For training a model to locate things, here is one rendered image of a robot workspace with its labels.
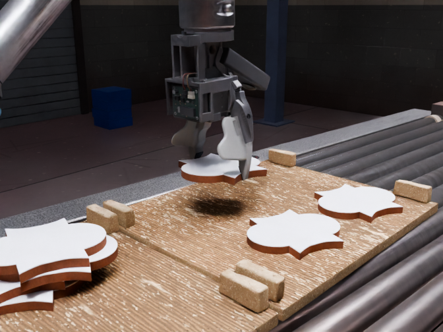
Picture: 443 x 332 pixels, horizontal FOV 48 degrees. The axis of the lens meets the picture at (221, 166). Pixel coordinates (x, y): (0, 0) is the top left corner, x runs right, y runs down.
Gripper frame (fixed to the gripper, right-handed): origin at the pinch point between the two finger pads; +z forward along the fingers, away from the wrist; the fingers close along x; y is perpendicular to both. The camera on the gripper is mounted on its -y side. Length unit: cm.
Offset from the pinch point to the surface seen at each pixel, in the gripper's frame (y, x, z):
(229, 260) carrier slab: 11.2, 12.3, 6.8
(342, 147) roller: -50, -9, 10
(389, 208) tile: -16.1, 19.6, 6.5
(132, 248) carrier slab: 17.8, 0.9, 6.6
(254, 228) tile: 4.0, 10.1, 5.8
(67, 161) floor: -138, -319, 103
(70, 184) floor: -112, -267, 103
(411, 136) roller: -73, -3, 11
